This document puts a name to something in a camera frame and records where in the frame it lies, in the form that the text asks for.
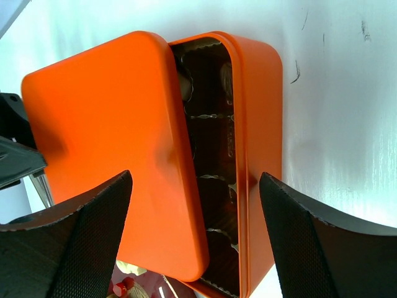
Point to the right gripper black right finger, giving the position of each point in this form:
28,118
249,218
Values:
320,251

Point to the round red plate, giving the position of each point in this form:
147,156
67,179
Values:
129,280

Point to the metal tongs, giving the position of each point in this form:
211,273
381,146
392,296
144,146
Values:
41,185

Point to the orange chocolate box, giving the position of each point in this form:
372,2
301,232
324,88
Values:
232,146

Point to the brown shell chocolate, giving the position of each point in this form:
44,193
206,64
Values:
226,77

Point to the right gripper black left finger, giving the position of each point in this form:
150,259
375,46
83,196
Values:
69,249

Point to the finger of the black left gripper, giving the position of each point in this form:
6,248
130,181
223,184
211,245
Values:
19,154

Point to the orange box lid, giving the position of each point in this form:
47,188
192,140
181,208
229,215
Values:
118,107

